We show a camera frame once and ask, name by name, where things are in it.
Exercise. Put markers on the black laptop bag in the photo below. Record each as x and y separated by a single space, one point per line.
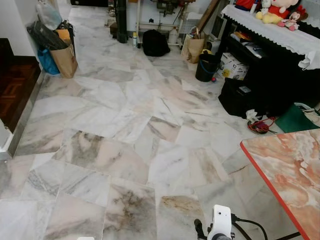
45 36

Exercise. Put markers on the small pink doll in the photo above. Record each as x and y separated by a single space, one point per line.
292 21

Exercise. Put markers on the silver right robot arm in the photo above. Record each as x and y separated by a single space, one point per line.
220 238

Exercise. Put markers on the clear plastic bag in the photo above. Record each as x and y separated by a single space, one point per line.
49 16

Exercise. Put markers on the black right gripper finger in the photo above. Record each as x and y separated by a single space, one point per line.
200 230

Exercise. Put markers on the small brown paper bag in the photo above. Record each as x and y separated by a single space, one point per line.
194 50

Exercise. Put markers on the brown wooden plank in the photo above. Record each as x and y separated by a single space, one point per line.
207 16

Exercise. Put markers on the red yellow plush toy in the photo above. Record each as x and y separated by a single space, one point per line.
272 15

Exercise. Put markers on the green mat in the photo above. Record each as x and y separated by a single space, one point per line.
295 121

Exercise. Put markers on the large brown paper bag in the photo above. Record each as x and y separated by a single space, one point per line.
65 62

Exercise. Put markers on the black backpack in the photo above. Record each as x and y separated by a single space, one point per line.
155 43

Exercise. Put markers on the white metal shelf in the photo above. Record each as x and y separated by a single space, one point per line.
155 23

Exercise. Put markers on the white lace cloth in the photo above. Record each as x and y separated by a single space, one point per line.
280 35

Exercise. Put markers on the spray can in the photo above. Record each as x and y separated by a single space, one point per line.
134 40

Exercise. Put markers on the black pole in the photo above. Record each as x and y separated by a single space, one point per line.
121 20

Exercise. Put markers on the white cardboard box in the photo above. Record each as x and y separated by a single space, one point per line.
232 67

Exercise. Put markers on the black fabric bag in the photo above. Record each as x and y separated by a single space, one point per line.
235 100

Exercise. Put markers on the black bucket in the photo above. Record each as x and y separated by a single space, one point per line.
206 70

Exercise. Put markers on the white plastic bottle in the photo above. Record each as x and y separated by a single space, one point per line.
173 36

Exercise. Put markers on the blue bag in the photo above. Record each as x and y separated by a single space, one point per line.
47 62

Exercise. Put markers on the black piano cabinet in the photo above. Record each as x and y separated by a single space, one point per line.
285 80

